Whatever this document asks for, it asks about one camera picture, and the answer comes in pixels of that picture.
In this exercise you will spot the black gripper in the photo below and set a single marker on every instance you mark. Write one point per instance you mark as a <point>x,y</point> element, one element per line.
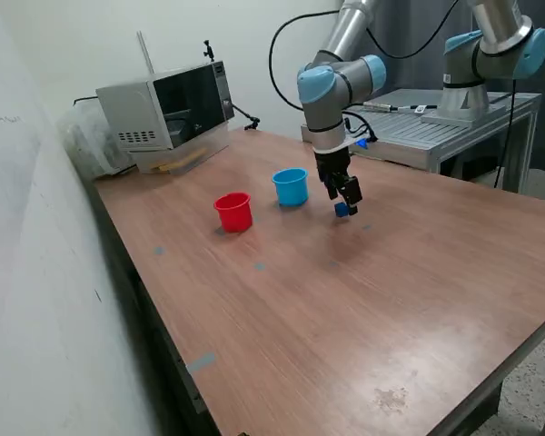
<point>332,162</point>

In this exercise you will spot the blue cube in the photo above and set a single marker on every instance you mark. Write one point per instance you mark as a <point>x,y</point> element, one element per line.
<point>341,209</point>

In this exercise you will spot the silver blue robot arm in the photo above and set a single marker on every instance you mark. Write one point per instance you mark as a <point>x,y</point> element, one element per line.
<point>327,118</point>

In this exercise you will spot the blue plastic cup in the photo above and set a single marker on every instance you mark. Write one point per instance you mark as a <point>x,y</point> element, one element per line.
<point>290,191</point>

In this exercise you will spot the red plastic cup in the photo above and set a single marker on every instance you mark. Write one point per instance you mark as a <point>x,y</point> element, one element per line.
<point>234,218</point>

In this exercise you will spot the white warning tag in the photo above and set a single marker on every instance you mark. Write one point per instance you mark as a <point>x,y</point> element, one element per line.
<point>420,109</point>

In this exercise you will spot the metal robot mounting plate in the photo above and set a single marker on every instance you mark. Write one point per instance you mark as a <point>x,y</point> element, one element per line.
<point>454,119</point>

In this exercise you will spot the light wooden sticks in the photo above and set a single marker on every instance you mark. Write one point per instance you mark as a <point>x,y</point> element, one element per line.
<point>181,160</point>

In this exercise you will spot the long blue-grey tape strip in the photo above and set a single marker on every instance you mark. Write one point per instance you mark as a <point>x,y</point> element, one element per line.
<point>201,362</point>

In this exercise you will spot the silver microwave oven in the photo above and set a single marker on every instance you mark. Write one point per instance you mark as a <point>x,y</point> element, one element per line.
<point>131,104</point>

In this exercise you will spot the white thin rod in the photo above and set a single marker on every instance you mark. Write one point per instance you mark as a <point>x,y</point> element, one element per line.
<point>145,52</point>

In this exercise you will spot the crumpled clear plastic bag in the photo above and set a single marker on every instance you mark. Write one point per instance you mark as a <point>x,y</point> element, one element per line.
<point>86,145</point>

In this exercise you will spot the wrist camera with white bracket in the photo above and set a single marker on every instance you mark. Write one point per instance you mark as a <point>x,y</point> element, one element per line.
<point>361,141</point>

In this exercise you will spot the black camera mount stud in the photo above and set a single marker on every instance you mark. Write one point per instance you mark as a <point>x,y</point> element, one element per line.
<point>209,50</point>

